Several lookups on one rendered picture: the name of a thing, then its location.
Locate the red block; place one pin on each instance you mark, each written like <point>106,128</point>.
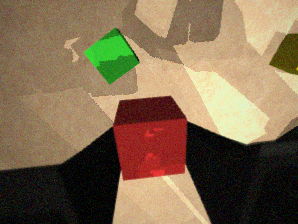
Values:
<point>150,135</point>

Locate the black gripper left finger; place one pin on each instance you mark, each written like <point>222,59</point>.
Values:
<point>83,188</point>

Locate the yellow block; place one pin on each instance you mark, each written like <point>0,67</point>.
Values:
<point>286,56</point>

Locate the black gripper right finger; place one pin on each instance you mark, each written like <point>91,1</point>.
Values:
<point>228,174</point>

